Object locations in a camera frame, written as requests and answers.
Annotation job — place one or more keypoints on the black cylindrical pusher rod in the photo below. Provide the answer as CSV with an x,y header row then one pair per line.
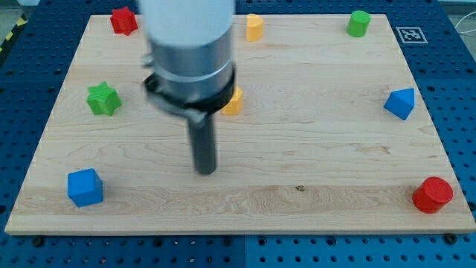
x,y
203,145

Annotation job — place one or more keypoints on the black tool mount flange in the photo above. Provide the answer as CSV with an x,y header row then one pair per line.
x,y
194,111

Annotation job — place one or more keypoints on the green star block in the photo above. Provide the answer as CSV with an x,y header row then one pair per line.
x,y
103,99

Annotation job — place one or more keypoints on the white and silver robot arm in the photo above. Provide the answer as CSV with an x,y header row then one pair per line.
x,y
192,62

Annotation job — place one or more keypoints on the yellow block behind arm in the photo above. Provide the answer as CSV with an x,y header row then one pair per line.
x,y
234,106

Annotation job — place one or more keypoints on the red star block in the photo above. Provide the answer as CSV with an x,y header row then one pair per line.
x,y
123,21

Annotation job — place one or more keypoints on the light wooden board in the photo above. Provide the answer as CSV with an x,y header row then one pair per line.
x,y
312,151

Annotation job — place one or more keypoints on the yellow half-round block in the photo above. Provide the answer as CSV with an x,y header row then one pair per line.
x,y
254,27

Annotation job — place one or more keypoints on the blue cube block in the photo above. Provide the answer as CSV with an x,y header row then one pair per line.
x,y
84,187

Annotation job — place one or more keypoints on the green cylinder block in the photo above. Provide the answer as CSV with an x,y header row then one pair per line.
x,y
358,23

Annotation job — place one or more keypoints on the blue pentagon block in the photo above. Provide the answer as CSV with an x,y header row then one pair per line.
x,y
401,102

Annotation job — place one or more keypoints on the white fiducial marker tag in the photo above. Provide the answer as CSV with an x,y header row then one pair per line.
x,y
411,35

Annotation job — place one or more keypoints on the red cylinder block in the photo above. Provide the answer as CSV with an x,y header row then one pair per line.
x,y
432,195

